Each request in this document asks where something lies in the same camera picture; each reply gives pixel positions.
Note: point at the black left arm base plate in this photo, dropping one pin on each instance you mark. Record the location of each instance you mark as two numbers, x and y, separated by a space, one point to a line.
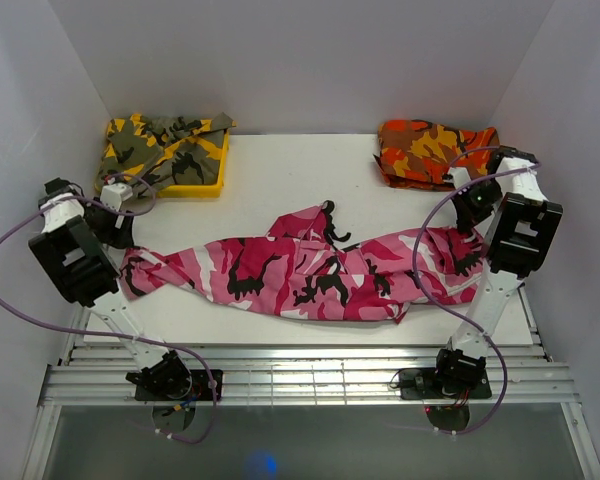
196 385

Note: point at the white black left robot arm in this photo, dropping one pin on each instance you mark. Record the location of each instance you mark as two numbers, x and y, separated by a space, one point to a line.
72 249

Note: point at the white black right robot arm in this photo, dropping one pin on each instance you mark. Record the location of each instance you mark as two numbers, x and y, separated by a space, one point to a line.
523 225

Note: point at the orange camouflage folded trousers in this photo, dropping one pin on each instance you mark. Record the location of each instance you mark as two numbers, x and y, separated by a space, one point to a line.
416 154

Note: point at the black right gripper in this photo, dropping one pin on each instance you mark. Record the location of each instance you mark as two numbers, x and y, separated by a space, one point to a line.
466 216

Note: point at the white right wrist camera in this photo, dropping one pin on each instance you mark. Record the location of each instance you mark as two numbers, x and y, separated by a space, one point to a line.
456 177

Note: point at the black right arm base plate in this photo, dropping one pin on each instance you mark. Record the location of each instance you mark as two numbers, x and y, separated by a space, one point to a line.
426 383

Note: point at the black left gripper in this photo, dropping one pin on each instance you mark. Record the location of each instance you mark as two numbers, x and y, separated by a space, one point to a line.
117 237

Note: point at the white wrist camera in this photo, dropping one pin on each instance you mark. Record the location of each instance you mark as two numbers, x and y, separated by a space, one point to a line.
456 177
113 196

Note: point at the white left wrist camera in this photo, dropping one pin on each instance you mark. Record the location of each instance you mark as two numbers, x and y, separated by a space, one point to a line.
113 196

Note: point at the green yellow camouflage trousers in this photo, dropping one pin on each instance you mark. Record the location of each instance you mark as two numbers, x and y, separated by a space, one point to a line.
169 125

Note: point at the yellow plastic tray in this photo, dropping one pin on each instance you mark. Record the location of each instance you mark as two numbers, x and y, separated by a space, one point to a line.
189 165

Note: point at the pink camouflage trousers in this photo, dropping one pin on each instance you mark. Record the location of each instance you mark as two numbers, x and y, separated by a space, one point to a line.
296 270

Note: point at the aluminium rail frame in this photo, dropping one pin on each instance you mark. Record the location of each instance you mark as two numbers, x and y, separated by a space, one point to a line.
91 373

